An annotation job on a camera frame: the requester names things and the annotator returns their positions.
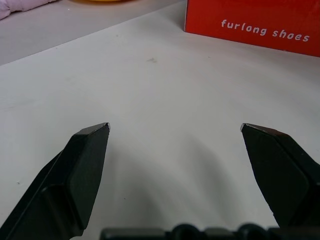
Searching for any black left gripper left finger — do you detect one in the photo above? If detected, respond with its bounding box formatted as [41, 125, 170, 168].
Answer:
[0, 122, 111, 240]

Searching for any red shoe box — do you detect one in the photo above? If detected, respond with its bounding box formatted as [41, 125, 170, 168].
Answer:
[184, 0, 320, 58]

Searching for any pink fluffy cloth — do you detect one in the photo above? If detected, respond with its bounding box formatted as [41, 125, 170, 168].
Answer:
[0, 0, 60, 22]

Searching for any yellow round object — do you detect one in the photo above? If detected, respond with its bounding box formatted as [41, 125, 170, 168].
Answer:
[72, 0, 126, 4]

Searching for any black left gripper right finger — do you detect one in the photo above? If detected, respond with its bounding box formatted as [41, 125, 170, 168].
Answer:
[239, 122, 320, 230]

